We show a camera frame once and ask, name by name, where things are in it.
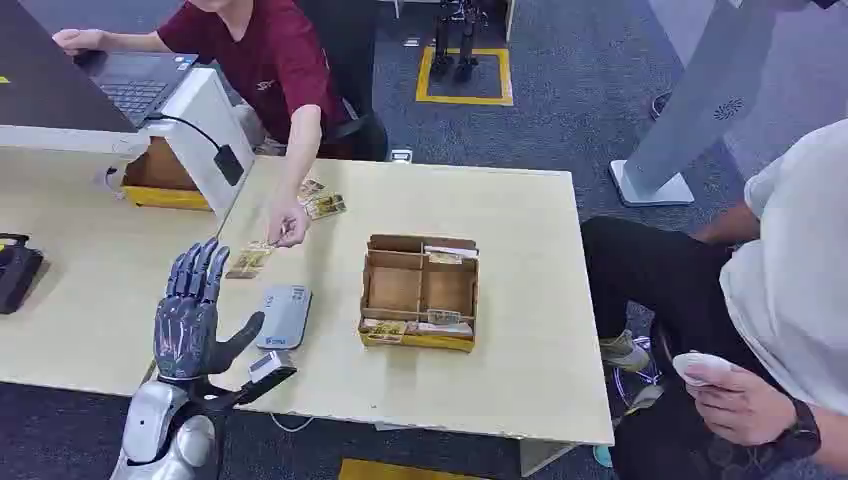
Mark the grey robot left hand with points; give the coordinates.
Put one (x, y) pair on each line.
(185, 331)

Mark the person's right hand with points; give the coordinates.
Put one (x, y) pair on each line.
(289, 225)

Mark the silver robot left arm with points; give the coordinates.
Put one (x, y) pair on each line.
(151, 424)

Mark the printed card pile, fanned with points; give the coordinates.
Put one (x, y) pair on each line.
(323, 202)

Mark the printed card pile, brown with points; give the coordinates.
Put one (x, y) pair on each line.
(248, 263)

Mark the grey card reader device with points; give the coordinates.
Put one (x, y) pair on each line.
(285, 318)

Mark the small white floor object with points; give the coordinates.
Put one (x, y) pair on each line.
(401, 156)

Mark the white laptop stand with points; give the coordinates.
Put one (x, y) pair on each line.
(199, 126)

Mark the cardboard box with yellow base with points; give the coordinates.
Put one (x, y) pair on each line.
(159, 179)

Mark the wooden card box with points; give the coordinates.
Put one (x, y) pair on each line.
(418, 291)

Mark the cards in box front slot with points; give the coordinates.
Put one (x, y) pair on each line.
(414, 329)

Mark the cards in box slot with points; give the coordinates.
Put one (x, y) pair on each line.
(450, 254)
(414, 329)

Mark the cards in box rear slot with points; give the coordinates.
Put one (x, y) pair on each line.
(450, 254)

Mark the person in red shirt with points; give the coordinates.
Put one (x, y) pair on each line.
(278, 60)

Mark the black device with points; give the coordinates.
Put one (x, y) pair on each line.
(16, 272)

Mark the black robot legs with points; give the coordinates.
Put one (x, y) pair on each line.
(456, 40)

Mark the dark laptop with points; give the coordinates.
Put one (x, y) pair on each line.
(86, 73)

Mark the white floor kiosk stand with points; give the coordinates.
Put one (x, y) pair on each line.
(689, 112)

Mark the white object in hand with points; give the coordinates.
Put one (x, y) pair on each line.
(696, 364)

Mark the person in white shirt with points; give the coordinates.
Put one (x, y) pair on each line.
(788, 285)

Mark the black wristwatch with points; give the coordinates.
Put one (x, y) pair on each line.
(800, 430)

